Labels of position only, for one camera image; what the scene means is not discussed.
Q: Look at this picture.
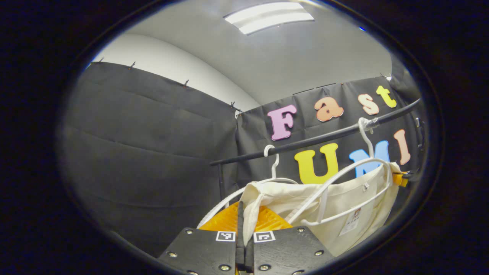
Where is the black metal clothes rack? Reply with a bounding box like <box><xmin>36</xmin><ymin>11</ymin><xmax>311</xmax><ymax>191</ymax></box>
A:
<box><xmin>209</xmin><ymin>98</ymin><xmax>422</xmax><ymax>201</ymax></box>

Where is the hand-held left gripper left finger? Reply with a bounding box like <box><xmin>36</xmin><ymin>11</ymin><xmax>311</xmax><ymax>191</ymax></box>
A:
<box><xmin>157</xmin><ymin>201</ymin><xmax>245</xmax><ymax>275</ymax></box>

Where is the white clothes hanger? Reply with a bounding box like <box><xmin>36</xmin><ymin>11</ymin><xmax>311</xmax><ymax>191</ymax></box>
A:
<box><xmin>197</xmin><ymin>144</ymin><xmax>299</xmax><ymax>229</ymax></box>
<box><xmin>287</xmin><ymin>117</ymin><xmax>395</xmax><ymax>226</ymax></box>

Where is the cream shirt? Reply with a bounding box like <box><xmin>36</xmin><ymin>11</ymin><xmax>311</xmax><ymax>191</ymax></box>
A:
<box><xmin>239</xmin><ymin>162</ymin><xmax>402</xmax><ymax>257</ymax></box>

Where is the black backdrop cloth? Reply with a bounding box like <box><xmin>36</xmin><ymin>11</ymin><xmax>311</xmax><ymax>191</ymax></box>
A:
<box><xmin>57</xmin><ymin>57</ymin><xmax>430</xmax><ymax>258</ymax></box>

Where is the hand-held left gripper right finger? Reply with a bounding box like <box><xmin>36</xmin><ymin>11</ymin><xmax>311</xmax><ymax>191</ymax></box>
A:
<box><xmin>244</xmin><ymin>205</ymin><xmax>335</xmax><ymax>275</ymax></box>

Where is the large ceiling light panel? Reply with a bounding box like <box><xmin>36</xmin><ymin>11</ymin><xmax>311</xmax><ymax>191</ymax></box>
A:
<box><xmin>223</xmin><ymin>2</ymin><xmax>315</xmax><ymax>36</ymax></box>

